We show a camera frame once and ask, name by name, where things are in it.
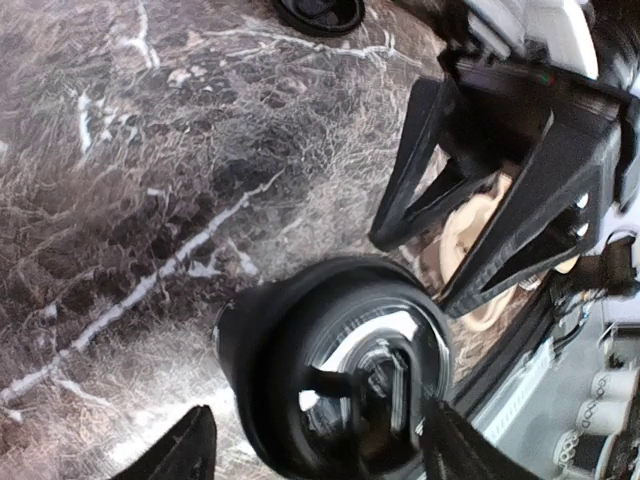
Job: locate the white slotted cable duct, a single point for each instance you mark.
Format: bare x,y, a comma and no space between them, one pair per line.
503,407

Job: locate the brown cardboard cup carrier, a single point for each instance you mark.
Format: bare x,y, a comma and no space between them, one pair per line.
475,283

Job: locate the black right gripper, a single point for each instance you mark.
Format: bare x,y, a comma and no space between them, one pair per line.
567,142

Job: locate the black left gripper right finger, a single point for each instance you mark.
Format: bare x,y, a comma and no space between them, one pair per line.
453,449

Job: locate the stack of black lids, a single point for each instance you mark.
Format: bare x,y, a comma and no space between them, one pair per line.
321,18

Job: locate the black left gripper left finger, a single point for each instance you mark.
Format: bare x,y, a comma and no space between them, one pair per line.
186,451

